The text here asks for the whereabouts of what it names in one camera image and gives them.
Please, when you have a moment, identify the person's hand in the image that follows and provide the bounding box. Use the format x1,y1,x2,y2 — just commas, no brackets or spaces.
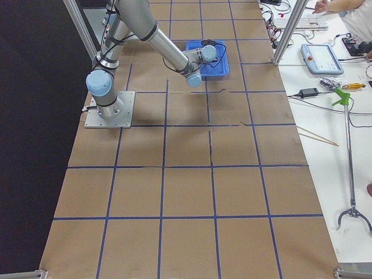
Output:
312,0,328,14

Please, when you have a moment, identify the person's forearm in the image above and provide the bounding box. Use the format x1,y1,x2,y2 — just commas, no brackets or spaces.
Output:
327,0,364,13

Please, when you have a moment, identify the blue plastic tray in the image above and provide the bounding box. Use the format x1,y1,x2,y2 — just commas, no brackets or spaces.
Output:
185,39,230,81

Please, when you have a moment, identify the white keyboard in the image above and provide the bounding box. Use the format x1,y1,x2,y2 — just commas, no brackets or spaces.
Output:
273,17,328,30

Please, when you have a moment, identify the white computer mouse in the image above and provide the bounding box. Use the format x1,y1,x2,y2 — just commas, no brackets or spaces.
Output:
303,30,314,38

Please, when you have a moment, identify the teach pendant tablet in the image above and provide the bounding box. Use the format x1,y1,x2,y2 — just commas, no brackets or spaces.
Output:
301,44,344,75

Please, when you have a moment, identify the black circuit board device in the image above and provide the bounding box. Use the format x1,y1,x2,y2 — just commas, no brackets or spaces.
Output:
342,37,371,57

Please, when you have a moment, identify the bag of screws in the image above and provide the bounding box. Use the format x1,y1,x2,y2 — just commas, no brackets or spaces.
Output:
319,77,342,91

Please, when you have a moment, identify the black power adapter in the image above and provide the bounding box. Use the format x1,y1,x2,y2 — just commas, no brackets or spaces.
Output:
299,88,319,99

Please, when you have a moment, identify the wooden chopstick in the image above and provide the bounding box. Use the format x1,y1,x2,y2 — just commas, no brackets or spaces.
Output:
299,133,339,146
296,126,333,142

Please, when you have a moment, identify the brown paper table cover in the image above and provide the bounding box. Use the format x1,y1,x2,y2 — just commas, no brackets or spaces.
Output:
40,1,337,278

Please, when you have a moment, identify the aluminium frame post right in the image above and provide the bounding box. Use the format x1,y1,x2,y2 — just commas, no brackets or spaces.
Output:
272,0,307,66

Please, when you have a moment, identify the aluminium frame post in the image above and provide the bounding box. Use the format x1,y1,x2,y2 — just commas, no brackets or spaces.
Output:
63,0,100,61
272,0,307,66

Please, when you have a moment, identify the green handled reach grabber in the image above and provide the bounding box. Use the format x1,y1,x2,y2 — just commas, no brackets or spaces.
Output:
332,88,371,235

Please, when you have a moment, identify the aluminium frame post left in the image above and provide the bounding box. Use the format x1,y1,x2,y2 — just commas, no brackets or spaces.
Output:
63,0,100,61

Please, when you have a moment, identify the metal corner bracket right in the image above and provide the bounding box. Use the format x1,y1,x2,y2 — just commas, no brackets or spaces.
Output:
334,262,371,278

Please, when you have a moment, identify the metal corner bracket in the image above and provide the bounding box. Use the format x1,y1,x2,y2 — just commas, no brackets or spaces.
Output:
0,270,48,279
334,262,371,278

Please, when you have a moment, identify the metal corner bracket left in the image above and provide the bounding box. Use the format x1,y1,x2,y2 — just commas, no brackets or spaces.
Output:
0,270,48,279

